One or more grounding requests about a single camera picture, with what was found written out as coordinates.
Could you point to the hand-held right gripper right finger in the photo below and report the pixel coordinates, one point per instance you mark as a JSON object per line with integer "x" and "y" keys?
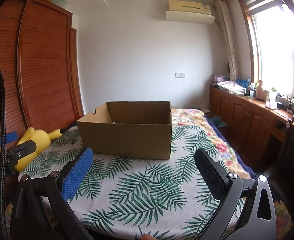
{"x": 210, "y": 172}

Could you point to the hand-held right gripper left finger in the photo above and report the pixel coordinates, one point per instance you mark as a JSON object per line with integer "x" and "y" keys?
{"x": 77, "y": 172}

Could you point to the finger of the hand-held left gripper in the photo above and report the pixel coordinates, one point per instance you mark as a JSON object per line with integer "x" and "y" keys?
{"x": 10, "y": 138}
{"x": 24, "y": 148}

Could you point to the brown cardboard box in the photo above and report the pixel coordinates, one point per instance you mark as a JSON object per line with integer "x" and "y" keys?
{"x": 127, "y": 140}

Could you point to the person's right hand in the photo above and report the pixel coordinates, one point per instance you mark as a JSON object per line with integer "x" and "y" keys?
{"x": 149, "y": 237}

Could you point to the yellow plush toy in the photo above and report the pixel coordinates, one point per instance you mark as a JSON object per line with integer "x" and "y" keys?
{"x": 38, "y": 140}

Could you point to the floral blanket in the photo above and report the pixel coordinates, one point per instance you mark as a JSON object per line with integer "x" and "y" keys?
{"x": 211, "y": 142}

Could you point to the teal cloth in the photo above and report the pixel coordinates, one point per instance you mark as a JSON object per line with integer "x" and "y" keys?
{"x": 216, "y": 122}

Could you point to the wooden sideboard cabinet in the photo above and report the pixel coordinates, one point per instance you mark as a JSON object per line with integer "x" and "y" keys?
{"x": 244, "y": 125}

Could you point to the leaf print cloth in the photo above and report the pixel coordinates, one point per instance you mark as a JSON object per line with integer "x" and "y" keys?
{"x": 142, "y": 187}

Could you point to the wooden slatted wardrobe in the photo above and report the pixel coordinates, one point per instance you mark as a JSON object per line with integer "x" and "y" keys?
{"x": 44, "y": 67}

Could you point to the folded patterned cloths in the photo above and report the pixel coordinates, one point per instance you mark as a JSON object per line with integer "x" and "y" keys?
{"x": 230, "y": 87}

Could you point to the blue packets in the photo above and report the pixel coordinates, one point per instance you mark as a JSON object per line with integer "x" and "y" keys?
{"x": 241, "y": 82}

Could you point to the pink box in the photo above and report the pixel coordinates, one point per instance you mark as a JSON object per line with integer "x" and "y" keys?
{"x": 220, "y": 77}

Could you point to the pink bottle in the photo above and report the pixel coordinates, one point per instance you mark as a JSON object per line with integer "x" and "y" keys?
{"x": 259, "y": 90}

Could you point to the patterned beige curtain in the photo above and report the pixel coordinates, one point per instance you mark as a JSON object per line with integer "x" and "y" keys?
{"x": 230, "y": 42}

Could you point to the wooden framed window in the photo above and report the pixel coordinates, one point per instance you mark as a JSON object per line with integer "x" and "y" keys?
{"x": 276, "y": 50}

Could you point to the white wall switch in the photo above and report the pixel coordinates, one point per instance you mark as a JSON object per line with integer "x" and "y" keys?
{"x": 180, "y": 75}

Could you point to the wall air conditioner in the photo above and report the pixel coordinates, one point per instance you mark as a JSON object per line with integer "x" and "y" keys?
{"x": 189, "y": 11}

